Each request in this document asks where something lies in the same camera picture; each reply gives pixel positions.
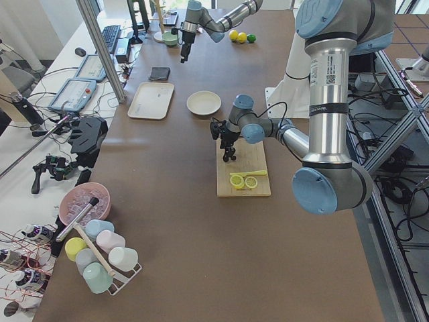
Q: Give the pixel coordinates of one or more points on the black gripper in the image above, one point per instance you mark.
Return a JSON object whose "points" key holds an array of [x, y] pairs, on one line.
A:
{"points": [[230, 136], [187, 37]]}

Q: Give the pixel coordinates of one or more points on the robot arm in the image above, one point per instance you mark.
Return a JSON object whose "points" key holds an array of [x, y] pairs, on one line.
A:
{"points": [[198, 16], [328, 179]]}

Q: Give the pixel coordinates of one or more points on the cream rabbit tray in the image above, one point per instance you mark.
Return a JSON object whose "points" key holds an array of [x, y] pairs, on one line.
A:
{"points": [[151, 101]]}

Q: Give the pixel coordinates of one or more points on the green bowl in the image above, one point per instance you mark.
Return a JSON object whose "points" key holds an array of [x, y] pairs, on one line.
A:
{"points": [[170, 39]]}

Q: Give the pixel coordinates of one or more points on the wooden cutting board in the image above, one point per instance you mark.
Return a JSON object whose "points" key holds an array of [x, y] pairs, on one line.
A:
{"points": [[249, 157]]}

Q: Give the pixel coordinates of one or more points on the wooden stand with base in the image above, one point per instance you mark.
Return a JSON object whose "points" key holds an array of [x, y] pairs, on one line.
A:
{"points": [[159, 36]]}

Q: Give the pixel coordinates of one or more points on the yellow plastic knife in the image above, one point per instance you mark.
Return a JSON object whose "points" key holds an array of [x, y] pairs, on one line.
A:
{"points": [[250, 173]]}

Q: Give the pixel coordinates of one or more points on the lemon slice lower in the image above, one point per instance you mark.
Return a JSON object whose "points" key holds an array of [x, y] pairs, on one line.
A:
{"points": [[251, 182]]}

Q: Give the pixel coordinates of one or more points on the whole lemon upper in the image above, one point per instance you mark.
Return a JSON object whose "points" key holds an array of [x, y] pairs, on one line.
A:
{"points": [[233, 35]]}

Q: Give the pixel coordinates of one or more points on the whole lemon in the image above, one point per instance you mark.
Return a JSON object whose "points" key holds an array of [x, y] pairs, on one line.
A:
{"points": [[241, 37], [233, 35]]}

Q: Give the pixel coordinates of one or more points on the grey folded cloth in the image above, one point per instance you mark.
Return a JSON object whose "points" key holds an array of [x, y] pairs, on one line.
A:
{"points": [[159, 73]]}

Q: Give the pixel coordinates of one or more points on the whole lemon lower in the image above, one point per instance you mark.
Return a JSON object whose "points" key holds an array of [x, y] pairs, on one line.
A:
{"points": [[241, 37]]}

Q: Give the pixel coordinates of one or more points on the cream round plate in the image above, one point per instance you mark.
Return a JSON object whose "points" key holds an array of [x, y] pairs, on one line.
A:
{"points": [[203, 103]]}

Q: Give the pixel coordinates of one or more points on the green lime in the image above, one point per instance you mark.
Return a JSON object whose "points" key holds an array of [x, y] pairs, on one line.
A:
{"points": [[251, 38]]}

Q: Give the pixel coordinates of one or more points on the black keyboard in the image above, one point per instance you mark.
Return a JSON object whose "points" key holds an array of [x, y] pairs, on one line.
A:
{"points": [[110, 35]]}

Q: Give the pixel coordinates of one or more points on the teach pendant far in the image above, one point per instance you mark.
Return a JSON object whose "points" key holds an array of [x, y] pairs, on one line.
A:
{"points": [[91, 68]]}

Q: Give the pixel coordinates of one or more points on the teach pendant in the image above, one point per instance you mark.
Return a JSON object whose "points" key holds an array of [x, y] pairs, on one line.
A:
{"points": [[73, 95], [91, 68]]}

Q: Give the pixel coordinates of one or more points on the black computer mouse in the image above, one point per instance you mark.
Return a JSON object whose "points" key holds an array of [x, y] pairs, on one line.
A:
{"points": [[80, 51]]}

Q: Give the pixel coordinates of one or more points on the teach pendant near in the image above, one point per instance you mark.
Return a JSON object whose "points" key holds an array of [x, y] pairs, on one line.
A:
{"points": [[73, 95]]}

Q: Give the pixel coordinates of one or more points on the black plastic stand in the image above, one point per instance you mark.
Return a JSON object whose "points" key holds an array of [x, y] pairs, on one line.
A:
{"points": [[87, 135]]}

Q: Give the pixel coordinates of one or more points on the steel muddler black tip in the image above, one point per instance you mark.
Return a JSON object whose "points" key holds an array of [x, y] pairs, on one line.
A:
{"points": [[61, 236]]}

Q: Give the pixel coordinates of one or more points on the pink cup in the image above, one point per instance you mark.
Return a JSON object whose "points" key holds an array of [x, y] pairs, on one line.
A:
{"points": [[107, 240]]}

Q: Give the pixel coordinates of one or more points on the light blue cup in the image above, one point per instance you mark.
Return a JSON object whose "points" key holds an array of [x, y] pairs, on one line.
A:
{"points": [[95, 226]]}

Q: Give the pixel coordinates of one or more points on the pink bowl with ice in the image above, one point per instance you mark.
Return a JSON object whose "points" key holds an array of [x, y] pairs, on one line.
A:
{"points": [[79, 197]]}

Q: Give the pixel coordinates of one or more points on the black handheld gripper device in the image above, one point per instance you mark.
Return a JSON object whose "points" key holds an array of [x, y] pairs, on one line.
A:
{"points": [[58, 167]]}

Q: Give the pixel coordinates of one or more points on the grey cup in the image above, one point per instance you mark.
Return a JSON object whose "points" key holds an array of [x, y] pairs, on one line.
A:
{"points": [[84, 258]]}

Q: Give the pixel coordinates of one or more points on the mint white cup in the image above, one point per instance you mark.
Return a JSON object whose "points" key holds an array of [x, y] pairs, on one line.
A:
{"points": [[97, 278]]}

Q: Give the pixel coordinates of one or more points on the yellow cup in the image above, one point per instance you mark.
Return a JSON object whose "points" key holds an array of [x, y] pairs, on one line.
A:
{"points": [[73, 246]]}

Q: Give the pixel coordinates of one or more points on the tea bottle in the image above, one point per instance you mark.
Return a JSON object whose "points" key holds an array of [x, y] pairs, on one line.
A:
{"points": [[13, 260], [31, 280], [38, 233]]}

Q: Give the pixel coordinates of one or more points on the tea bottle lower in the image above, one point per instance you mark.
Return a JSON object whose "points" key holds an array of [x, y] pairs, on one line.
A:
{"points": [[31, 280]]}

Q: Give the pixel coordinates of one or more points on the tea bottle middle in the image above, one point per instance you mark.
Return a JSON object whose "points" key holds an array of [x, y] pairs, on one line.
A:
{"points": [[13, 260]]}

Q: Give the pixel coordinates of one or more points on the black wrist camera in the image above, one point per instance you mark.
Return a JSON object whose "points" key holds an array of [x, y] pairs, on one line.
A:
{"points": [[217, 128]]}

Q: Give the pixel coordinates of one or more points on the aluminium frame post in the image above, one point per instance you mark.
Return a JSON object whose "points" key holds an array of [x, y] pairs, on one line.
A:
{"points": [[96, 36]]}

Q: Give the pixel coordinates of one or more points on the white wire cup rack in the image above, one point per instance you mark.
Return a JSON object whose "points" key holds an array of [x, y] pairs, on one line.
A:
{"points": [[121, 279]]}

